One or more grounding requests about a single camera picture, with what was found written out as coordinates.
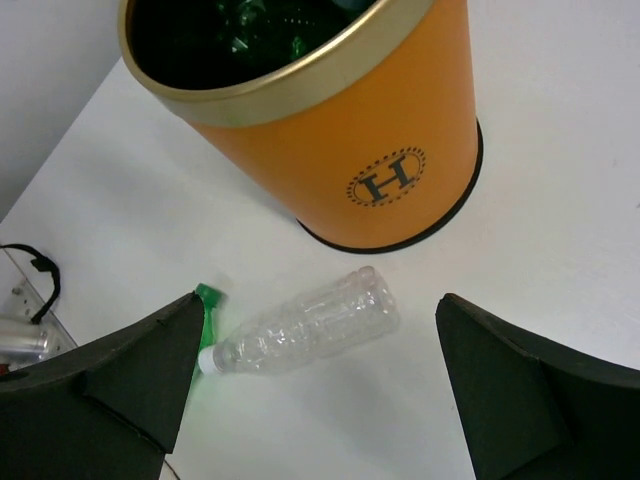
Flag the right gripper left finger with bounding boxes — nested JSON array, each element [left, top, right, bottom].
[[1, 293, 204, 479]]

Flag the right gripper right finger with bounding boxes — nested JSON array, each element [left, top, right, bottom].
[[436, 294, 639, 479]]

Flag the clear ribbed bottle white cap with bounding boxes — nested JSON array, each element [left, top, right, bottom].
[[197, 266, 400, 375]]

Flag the green bottle sideways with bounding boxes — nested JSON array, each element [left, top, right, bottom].
[[215, 1, 312, 71]]

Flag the clear bottle dark green label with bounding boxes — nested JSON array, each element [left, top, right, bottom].
[[332, 0, 376, 14]]

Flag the orange cylindrical bin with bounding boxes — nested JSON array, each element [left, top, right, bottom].
[[118, 1, 483, 254]]

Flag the green Sprite bottle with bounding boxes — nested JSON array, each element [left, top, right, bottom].
[[191, 282, 229, 391]]

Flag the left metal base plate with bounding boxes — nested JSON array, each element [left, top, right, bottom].
[[1, 249, 77, 375]]

